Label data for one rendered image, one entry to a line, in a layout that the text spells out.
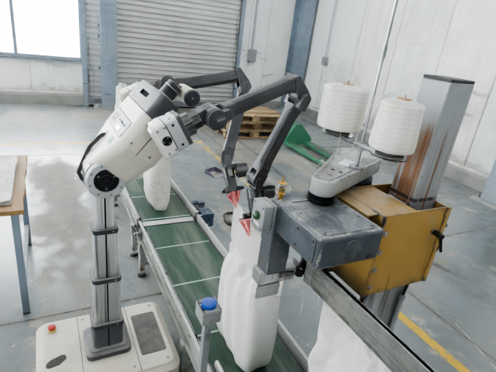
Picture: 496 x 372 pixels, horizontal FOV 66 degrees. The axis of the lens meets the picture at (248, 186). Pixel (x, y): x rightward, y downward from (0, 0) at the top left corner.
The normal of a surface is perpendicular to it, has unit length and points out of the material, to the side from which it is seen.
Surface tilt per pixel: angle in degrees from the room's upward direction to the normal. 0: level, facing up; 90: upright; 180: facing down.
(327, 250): 90
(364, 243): 90
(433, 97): 90
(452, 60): 90
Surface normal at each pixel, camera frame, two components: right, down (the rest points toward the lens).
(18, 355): 0.12, -0.92
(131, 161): 0.00, 0.74
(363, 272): -0.89, 0.07
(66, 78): 0.44, 0.39
